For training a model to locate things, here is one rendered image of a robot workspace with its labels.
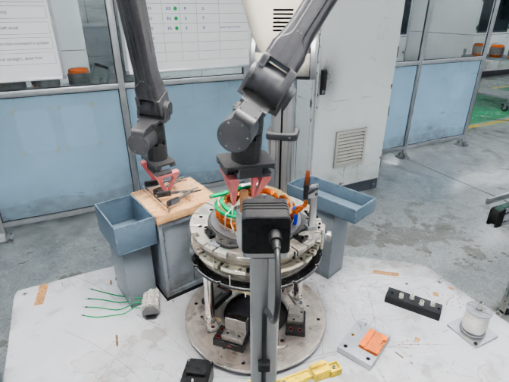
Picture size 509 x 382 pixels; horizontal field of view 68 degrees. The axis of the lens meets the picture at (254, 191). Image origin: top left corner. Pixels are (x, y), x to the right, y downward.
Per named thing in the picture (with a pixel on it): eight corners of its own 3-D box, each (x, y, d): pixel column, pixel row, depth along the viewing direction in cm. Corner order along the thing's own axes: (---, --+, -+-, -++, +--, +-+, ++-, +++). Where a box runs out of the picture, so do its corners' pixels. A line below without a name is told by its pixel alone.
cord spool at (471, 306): (475, 342, 97) (482, 320, 94) (454, 325, 102) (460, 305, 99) (491, 333, 100) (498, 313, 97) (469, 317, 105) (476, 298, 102)
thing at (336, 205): (363, 276, 122) (376, 198, 110) (345, 292, 115) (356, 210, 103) (303, 245, 138) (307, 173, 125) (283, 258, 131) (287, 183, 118)
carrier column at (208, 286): (207, 327, 100) (203, 263, 91) (204, 321, 102) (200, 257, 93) (217, 324, 101) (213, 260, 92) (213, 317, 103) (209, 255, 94)
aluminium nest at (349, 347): (370, 371, 90) (371, 364, 89) (336, 352, 95) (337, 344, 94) (389, 340, 99) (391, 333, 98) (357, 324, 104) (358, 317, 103)
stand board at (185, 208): (157, 226, 100) (156, 218, 99) (131, 199, 114) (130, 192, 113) (221, 205, 111) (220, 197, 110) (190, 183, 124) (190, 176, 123)
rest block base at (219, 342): (221, 330, 99) (220, 324, 98) (249, 338, 96) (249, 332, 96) (212, 344, 95) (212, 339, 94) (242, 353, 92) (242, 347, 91)
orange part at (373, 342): (376, 357, 92) (377, 354, 92) (357, 346, 95) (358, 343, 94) (388, 339, 97) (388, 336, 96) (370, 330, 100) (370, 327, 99)
